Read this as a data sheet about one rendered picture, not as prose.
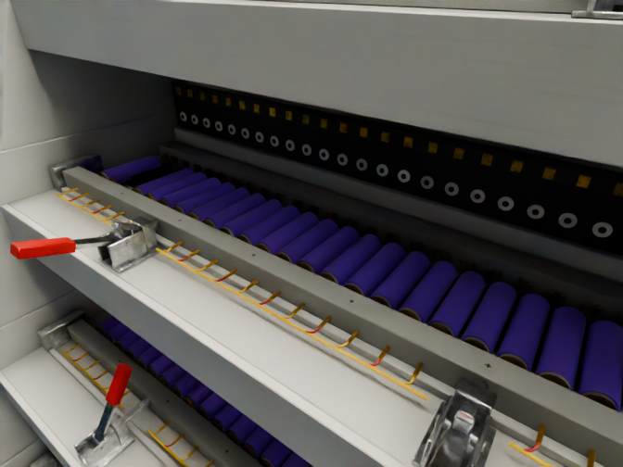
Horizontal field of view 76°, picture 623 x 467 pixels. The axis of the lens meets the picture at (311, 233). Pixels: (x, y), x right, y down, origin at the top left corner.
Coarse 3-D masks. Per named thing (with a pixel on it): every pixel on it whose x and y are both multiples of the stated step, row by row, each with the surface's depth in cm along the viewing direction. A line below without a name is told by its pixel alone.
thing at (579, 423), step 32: (96, 192) 38; (128, 192) 37; (160, 224) 33; (192, 224) 32; (192, 256) 31; (224, 256) 29; (256, 256) 28; (224, 288) 28; (288, 288) 26; (320, 288) 26; (352, 320) 24; (384, 320) 23; (416, 320) 23; (384, 352) 23; (416, 352) 22; (448, 352) 21; (480, 352) 21; (448, 384) 22; (512, 384) 20; (544, 384) 20; (512, 416) 20; (544, 416) 19; (576, 416) 18; (608, 416) 18; (576, 448) 19; (608, 448) 18
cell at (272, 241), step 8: (304, 216) 34; (312, 216) 35; (288, 224) 33; (296, 224) 33; (304, 224) 34; (312, 224) 34; (280, 232) 32; (288, 232) 32; (296, 232) 33; (304, 232) 34; (264, 240) 31; (272, 240) 31; (280, 240) 32; (288, 240) 32; (272, 248) 31; (280, 248) 31
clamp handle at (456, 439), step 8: (456, 416) 17; (456, 424) 18; (464, 424) 17; (472, 424) 17; (448, 432) 18; (456, 432) 18; (464, 432) 17; (448, 440) 17; (456, 440) 17; (464, 440) 17; (440, 448) 16; (448, 448) 16; (456, 448) 17; (464, 448) 17; (440, 456) 16; (448, 456) 16; (456, 456) 16; (432, 464) 15; (440, 464) 16; (448, 464) 16; (456, 464) 16
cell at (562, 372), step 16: (560, 320) 24; (576, 320) 24; (560, 336) 23; (576, 336) 23; (544, 352) 22; (560, 352) 22; (576, 352) 22; (544, 368) 21; (560, 368) 21; (576, 368) 22
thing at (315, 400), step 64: (128, 128) 47; (0, 192) 39; (384, 192) 35; (64, 256) 34; (576, 256) 28; (128, 320) 31; (192, 320) 26; (256, 320) 26; (256, 384) 23; (320, 384) 22; (384, 384) 22; (320, 448) 21; (384, 448) 19; (512, 448) 19
